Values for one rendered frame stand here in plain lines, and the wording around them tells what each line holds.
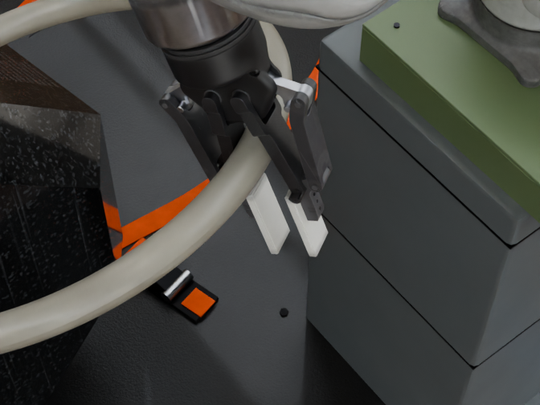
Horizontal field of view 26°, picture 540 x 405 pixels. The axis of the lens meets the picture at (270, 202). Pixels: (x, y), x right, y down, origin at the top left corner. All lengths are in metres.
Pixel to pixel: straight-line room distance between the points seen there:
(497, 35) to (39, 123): 0.67
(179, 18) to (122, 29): 1.97
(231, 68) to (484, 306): 0.91
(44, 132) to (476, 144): 0.63
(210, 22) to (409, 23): 0.79
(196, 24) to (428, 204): 0.88
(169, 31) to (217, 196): 0.14
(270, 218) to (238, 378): 1.26
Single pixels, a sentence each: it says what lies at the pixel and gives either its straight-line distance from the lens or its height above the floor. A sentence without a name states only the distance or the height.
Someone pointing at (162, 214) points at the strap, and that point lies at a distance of 2.44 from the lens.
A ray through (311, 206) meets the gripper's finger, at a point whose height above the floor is 1.23.
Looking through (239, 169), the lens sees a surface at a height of 1.29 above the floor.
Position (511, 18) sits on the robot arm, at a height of 0.94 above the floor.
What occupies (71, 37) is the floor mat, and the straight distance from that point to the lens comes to 2.79.
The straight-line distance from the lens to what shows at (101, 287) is 0.87.
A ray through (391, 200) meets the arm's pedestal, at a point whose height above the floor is 0.61.
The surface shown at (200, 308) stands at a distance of 2.30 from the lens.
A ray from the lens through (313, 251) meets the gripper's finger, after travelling 0.99.
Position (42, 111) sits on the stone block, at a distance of 1.75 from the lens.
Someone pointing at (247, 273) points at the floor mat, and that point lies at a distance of 2.35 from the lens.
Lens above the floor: 2.01
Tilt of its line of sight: 55 degrees down
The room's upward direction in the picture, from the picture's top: straight up
